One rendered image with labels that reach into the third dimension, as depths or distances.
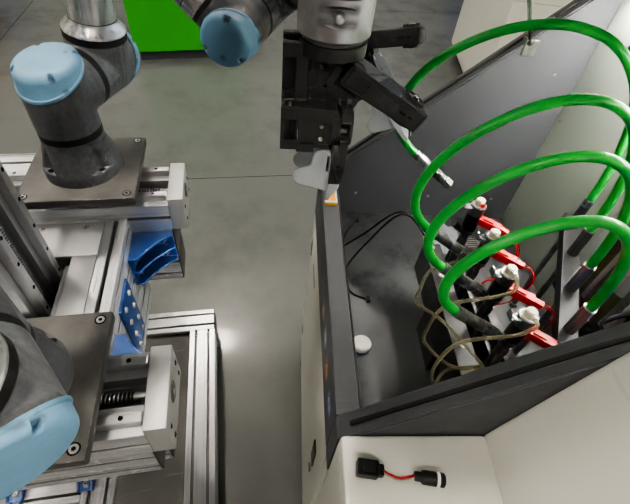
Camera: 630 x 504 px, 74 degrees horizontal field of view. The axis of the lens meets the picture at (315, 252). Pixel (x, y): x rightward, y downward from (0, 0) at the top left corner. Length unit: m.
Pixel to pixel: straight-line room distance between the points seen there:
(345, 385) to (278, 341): 1.15
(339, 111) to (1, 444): 0.43
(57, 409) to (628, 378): 0.57
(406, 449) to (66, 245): 0.75
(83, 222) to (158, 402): 0.49
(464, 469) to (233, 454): 1.11
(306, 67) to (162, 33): 3.57
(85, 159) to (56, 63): 0.17
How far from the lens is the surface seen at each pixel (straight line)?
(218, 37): 0.66
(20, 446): 0.44
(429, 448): 0.70
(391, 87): 0.50
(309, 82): 0.48
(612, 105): 0.67
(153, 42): 4.04
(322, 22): 0.44
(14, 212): 0.86
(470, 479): 0.70
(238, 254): 2.17
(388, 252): 1.10
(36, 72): 0.89
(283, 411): 1.73
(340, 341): 0.77
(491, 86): 1.06
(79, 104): 0.91
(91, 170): 0.96
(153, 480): 1.49
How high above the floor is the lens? 1.61
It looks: 47 degrees down
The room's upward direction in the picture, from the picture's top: 7 degrees clockwise
